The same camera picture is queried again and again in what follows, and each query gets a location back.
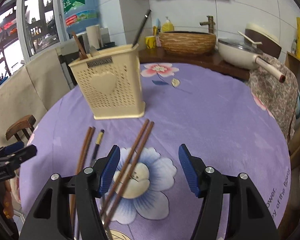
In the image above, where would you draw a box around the brown wooden chopstick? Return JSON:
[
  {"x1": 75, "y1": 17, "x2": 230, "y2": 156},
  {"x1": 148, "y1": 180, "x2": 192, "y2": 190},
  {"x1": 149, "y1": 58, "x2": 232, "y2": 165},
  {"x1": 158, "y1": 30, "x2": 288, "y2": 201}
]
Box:
[
  {"x1": 103, "y1": 121, "x2": 155, "y2": 229},
  {"x1": 99, "y1": 119, "x2": 150, "y2": 217},
  {"x1": 70, "y1": 127, "x2": 95, "y2": 229},
  {"x1": 75, "y1": 127, "x2": 95, "y2": 174}
]

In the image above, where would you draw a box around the black gold chopstick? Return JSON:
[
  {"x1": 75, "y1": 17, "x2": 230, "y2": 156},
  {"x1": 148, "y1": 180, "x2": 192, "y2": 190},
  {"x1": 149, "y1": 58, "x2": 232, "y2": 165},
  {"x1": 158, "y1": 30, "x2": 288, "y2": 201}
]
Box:
[{"x1": 90, "y1": 129, "x2": 104, "y2": 167}]

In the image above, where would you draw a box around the wooden chair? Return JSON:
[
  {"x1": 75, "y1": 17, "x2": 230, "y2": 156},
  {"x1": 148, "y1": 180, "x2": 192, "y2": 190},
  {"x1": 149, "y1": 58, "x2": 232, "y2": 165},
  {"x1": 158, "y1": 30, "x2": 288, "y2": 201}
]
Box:
[{"x1": 5, "y1": 115, "x2": 36, "y2": 141}]

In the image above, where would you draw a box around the purple floral tablecloth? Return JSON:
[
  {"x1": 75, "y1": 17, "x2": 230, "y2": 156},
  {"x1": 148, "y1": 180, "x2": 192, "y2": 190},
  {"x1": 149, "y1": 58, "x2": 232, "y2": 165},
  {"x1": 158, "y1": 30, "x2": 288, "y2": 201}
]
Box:
[{"x1": 20, "y1": 63, "x2": 290, "y2": 239}]

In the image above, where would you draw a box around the cream plastic utensil holder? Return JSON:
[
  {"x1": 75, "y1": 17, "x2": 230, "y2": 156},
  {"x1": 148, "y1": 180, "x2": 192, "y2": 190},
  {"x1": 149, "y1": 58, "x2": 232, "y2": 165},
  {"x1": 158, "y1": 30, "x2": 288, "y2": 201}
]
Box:
[{"x1": 69, "y1": 44, "x2": 146, "y2": 120}]

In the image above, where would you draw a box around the floral cloth cover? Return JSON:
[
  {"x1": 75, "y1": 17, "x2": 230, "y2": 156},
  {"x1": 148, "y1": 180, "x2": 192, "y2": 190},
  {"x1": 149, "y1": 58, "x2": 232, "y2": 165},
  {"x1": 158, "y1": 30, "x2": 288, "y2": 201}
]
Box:
[{"x1": 246, "y1": 54, "x2": 299, "y2": 141}]

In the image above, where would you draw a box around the water dispenser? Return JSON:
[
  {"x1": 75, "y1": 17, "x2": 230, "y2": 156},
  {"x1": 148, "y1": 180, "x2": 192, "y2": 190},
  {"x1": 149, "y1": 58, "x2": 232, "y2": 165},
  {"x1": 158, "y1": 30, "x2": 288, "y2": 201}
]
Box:
[{"x1": 56, "y1": 27, "x2": 111, "y2": 91}]

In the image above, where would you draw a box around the cream frying pan with lid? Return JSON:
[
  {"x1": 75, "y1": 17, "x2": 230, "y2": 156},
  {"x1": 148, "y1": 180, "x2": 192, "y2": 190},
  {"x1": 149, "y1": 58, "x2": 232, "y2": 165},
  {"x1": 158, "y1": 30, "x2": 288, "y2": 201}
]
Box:
[{"x1": 218, "y1": 38, "x2": 286, "y2": 83}]

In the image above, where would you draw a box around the dark wooden counter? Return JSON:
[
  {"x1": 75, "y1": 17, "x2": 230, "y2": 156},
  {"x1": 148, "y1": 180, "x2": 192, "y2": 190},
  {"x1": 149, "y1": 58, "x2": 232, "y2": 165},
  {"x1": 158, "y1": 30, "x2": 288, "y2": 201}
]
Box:
[{"x1": 139, "y1": 48, "x2": 250, "y2": 81}]

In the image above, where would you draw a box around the woven basket sink basin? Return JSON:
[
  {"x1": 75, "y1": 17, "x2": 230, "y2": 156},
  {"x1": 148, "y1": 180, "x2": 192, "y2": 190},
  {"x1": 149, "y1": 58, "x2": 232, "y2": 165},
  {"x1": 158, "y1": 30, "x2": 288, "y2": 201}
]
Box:
[{"x1": 159, "y1": 31, "x2": 217, "y2": 56}]

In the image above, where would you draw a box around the window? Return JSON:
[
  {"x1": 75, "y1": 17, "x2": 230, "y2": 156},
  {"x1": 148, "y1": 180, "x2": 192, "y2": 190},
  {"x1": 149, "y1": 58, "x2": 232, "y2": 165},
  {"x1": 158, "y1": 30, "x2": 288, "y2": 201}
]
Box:
[{"x1": 0, "y1": 0, "x2": 66, "y2": 85}]

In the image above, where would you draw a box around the wooden side shelf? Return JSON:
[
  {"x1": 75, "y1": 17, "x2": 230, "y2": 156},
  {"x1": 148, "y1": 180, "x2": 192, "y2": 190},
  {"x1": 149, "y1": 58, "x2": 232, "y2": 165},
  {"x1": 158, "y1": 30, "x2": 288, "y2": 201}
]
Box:
[{"x1": 285, "y1": 52, "x2": 300, "y2": 82}]

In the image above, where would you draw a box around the paper towel roll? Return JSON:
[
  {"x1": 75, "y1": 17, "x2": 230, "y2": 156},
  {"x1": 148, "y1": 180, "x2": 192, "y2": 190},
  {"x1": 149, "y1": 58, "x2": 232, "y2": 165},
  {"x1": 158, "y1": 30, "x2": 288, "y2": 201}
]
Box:
[{"x1": 86, "y1": 24, "x2": 101, "y2": 49}]

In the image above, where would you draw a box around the brown white rice cooker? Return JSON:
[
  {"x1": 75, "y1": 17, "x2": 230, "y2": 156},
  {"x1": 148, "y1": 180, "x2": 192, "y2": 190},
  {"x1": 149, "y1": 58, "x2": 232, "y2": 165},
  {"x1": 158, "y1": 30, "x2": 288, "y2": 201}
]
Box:
[{"x1": 244, "y1": 23, "x2": 282, "y2": 59}]

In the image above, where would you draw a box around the yellow mug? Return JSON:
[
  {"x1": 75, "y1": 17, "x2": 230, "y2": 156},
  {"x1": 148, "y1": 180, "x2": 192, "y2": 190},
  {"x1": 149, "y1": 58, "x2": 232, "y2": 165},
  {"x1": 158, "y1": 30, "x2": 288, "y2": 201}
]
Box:
[{"x1": 145, "y1": 36, "x2": 157, "y2": 49}]

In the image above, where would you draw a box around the brass faucet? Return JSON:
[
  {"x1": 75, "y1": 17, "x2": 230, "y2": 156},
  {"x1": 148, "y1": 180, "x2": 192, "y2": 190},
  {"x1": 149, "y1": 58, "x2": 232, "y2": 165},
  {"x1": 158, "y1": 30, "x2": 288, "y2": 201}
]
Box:
[{"x1": 199, "y1": 16, "x2": 215, "y2": 34}]

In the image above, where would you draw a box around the yellow soap bottle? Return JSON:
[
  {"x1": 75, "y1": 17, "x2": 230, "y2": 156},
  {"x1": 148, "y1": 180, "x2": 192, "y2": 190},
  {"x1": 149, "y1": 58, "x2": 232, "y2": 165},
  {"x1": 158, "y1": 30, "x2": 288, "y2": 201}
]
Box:
[{"x1": 161, "y1": 16, "x2": 174, "y2": 33}]

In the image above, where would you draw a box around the blue water bottle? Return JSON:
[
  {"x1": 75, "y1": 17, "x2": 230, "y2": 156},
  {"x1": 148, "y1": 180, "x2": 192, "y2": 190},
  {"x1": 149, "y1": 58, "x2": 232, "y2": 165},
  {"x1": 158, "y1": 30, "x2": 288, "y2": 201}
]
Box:
[{"x1": 62, "y1": 0, "x2": 100, "y2": 35}]

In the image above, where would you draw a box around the black chopstick in holder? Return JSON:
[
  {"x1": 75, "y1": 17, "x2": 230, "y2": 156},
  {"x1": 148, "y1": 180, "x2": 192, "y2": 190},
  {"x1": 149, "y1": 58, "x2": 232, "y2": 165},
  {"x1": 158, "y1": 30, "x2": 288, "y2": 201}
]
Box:
[{"x1": 132, "y1": 9, "x2": 151, "y2": 48}]

